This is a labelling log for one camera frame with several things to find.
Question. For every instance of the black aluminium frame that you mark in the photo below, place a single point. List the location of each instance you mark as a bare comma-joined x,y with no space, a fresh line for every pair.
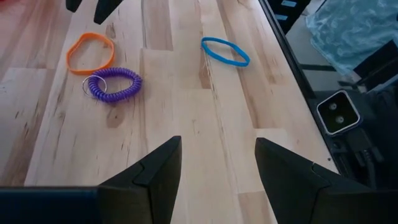
289,56

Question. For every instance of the teal patterned cloth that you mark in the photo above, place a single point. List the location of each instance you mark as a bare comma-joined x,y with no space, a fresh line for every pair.
351,28

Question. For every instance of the person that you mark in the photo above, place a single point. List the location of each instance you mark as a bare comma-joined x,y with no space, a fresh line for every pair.
385,130

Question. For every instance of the black drawer cabinet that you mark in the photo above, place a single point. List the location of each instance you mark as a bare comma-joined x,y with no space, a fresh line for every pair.
286,12

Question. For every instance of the orange rubber band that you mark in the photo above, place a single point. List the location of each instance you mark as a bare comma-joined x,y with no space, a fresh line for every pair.
90,35

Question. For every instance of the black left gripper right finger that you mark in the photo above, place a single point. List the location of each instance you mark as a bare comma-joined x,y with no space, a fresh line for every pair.
295,193

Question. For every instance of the blue rubber band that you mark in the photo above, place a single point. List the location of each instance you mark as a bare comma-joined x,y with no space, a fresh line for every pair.
217,40

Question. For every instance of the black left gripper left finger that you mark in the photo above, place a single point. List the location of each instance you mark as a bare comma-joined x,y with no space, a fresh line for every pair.
149,193

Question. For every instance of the purple coil wristband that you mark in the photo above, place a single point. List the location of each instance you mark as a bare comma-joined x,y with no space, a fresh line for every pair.
118,72

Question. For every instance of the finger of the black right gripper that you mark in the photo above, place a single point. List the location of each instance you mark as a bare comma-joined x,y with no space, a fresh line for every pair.
73,4
105,9

